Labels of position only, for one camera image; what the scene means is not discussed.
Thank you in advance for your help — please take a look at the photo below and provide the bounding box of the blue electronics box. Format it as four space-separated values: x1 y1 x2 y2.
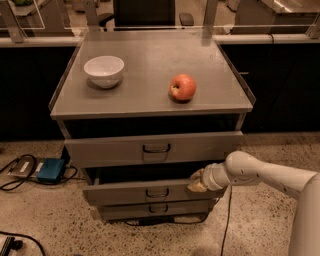
36 158 65 183

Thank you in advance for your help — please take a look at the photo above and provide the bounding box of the white ceramic bowl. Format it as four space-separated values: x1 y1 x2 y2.
84 56 124 88

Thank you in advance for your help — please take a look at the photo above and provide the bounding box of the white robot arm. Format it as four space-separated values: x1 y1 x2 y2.
188 151 320 256

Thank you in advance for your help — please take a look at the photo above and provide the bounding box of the grey top drawer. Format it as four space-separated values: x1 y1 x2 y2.
65 131 243 168

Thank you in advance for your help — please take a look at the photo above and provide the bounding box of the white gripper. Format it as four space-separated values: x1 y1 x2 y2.
187 163 230 193

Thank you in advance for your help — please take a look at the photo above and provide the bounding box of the grey bottom drawer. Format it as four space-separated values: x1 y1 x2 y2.
98 199 215 222

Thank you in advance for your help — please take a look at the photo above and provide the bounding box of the grey metal drawer cabinet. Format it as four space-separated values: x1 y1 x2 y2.
50 30 255 225

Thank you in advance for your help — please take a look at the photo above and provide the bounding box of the black power strip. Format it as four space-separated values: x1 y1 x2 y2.
0 236 23 256

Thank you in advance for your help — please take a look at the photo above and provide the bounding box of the grey drawer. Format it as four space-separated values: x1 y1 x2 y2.
65 131 243 168
83 179 225 206
98 199 215 222

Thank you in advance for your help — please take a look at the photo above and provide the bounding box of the flat grey device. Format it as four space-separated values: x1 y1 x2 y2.
8 157 44 178

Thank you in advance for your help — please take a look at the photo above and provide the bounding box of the red apple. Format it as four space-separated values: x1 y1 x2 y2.
169 74 196 101

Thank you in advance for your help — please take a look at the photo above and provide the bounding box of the black cable beside cabinet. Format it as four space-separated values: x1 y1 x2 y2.
123 184 234 256

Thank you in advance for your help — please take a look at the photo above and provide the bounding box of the black cable on floor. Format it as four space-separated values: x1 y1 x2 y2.
0 153 84 192

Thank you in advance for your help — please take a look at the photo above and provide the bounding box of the black cable lower left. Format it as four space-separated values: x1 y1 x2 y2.
0 230 47 256

